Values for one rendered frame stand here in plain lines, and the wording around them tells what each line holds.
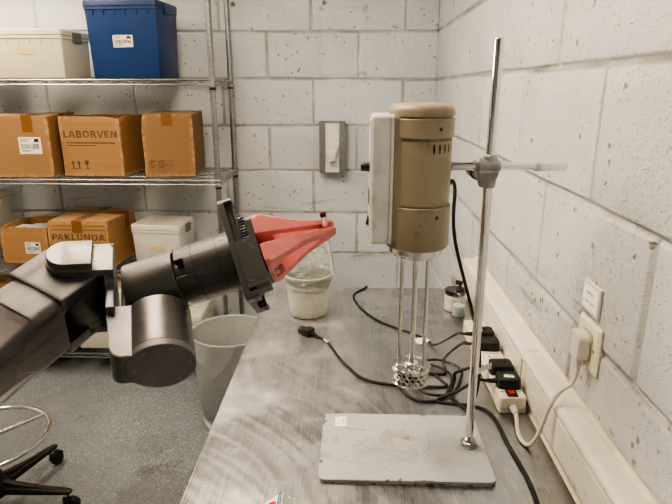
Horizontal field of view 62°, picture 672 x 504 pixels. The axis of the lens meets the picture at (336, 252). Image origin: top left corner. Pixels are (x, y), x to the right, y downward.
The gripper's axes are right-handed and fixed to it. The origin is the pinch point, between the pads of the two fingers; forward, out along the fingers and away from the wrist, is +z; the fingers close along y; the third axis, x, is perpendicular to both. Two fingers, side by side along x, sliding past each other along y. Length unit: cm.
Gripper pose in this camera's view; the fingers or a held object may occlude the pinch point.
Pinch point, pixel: (326, 229)
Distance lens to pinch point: 55.1
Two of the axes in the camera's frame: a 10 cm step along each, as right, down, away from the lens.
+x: 0.4, 3.1, 9.5
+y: -3.2, -8.9, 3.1
